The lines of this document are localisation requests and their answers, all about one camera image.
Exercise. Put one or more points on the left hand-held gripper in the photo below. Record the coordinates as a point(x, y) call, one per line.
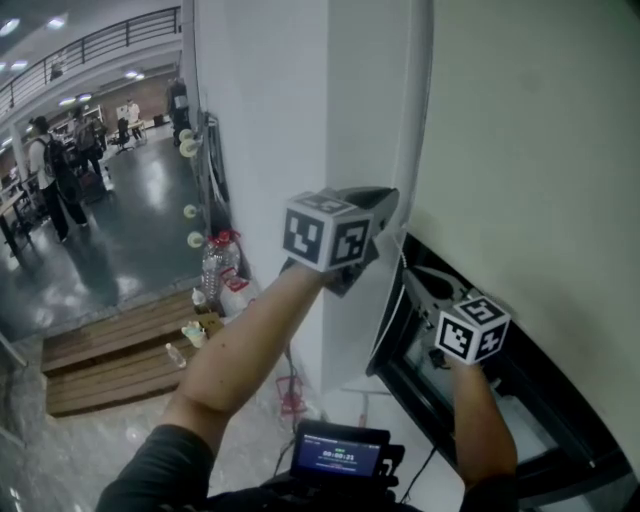
point(327, 235)

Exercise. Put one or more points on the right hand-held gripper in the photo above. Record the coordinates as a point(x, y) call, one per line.
point(470, 330)

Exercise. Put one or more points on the cream roller blind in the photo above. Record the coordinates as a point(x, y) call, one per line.
point(525, 175)

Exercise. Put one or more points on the person's right forearm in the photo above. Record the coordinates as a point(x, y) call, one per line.
point(480, 425)

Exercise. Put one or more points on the person's left forearm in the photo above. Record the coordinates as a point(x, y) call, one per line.
point(250, 340)

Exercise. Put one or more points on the upended cart with white wheels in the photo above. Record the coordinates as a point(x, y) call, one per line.
point(210, 175)

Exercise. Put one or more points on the black chest-mounted monitor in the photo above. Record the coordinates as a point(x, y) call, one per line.
point(335, 452)

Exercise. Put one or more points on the brown cardboard box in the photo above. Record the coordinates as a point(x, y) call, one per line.
point(211, 324)

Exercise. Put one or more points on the pale green cup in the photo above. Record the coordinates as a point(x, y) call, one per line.
point(195, 335)

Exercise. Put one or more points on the small clear plastic bottle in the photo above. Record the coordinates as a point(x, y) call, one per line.
point(176, 355)

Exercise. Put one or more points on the wooden steps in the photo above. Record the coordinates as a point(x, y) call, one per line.
point(115, 360)

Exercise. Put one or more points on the person's dark shirt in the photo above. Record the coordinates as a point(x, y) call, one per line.
point(160, 475)

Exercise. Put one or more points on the black backpack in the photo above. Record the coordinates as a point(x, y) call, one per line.
point(57, 157)

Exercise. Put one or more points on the black balcony railing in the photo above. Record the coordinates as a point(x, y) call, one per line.
point(90, 47)

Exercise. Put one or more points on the wooden work table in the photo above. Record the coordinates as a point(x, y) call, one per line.
point(10, 205)

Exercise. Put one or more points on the black window frame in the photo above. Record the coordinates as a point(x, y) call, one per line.
point(395, 360)

